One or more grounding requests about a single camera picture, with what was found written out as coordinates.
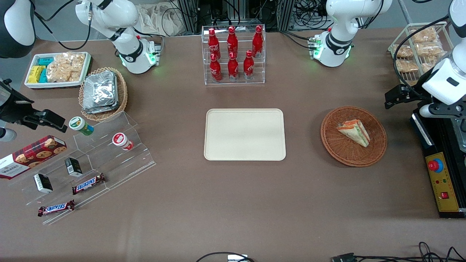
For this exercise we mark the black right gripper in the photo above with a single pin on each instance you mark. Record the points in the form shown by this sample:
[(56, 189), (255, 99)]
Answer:
[(14, 108)]

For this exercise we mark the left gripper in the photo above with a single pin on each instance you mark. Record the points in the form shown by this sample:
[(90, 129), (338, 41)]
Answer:
[(410, 93)]

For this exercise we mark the triangle sandwich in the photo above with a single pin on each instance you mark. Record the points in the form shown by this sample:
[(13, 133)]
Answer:
[(355, 133)]

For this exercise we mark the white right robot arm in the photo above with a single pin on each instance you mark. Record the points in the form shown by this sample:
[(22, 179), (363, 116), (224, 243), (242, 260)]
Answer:
[(127, 47)]

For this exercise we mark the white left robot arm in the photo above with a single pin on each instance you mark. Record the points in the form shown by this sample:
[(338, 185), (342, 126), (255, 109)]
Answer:
[(338, 43)]

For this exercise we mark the round brown wicker basket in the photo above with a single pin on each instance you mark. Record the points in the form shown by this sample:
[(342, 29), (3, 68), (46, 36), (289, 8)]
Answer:
[(338, 149)]

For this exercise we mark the oval brown wicker basket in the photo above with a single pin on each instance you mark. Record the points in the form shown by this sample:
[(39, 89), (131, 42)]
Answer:
[(122, 94)]

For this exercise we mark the beige plastic tray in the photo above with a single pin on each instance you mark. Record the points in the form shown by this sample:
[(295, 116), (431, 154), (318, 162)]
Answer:
[(244, 134)]

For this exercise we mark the clear bag of snacks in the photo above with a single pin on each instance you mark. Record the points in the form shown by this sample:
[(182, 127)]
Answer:
[(429, 67), (408, 82), (424, 35), (402, 51), (429, 49), (406, 65)]

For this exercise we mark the green lid snack cup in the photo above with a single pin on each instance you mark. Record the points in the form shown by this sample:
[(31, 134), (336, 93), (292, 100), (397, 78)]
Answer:
[(79, 124)]

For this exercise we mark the white rectangular bin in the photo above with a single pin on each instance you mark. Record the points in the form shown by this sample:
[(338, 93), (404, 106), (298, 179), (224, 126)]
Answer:
[(31, 85)]

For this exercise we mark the red tartan cookie box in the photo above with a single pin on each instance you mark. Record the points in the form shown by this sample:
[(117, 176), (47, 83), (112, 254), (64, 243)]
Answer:
[(31, 156)]

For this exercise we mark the teal snack packet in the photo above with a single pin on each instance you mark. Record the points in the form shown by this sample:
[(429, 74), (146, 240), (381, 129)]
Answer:
[(45, 61), (43, 76)]

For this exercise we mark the yellow snack packet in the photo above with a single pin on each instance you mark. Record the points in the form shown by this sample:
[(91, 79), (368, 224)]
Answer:
[(35, 74)]

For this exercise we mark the small black box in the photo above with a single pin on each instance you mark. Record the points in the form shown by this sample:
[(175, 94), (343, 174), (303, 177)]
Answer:
[(43, 183), (74, 166)]

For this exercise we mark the silver foil pack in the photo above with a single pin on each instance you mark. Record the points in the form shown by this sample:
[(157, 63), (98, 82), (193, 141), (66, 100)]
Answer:
[(100, 110), (100, 89)]

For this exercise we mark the clear bag of crackers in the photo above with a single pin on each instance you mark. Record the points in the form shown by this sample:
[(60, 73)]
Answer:
[(65, 67)]

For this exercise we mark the silver metal pan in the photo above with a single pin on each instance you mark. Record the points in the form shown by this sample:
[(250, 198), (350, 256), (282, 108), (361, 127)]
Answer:
[(460, 134)]

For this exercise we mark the brown Snickers bar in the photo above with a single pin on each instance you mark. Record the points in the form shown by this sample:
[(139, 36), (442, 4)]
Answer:
[(56, 208), (88, 183)]

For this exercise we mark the red emergency stop button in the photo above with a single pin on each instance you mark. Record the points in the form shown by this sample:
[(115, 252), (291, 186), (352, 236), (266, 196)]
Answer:
[(435, 165)]

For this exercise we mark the red lid snack cup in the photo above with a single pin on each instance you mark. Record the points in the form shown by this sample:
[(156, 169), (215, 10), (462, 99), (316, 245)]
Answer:
[(121, 140)]

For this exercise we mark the thin grey metal pole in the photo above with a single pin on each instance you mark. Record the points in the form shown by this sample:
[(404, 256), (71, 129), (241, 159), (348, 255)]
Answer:
[(405, 11)]

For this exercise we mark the clear acrylic stepped display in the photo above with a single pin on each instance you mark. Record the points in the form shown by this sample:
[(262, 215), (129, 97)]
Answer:
[(120, 163)]

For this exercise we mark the black yellow control box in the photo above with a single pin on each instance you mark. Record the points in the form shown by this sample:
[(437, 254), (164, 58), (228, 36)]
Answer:
[(442, 182)]

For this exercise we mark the red cola bottle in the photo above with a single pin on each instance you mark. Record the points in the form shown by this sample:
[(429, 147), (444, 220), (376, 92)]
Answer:
[(232, 43), (248, 66), (213, 45), (215, 69), (257, 42), (233, 68)]

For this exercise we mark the beige cloth bag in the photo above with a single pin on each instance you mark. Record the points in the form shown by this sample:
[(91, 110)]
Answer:
[(160, 20)]

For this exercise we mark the clear acrylic bottle rack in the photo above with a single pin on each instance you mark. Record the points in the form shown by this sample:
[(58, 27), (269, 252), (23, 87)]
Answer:
[(240, 82)]

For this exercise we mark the small white device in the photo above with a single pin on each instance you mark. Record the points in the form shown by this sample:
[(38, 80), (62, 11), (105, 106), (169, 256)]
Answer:
[(237, 258)]

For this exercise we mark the aluminium frame column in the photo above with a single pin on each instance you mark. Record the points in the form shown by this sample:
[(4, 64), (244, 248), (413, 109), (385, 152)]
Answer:
[(285, 14), (188, 14)]

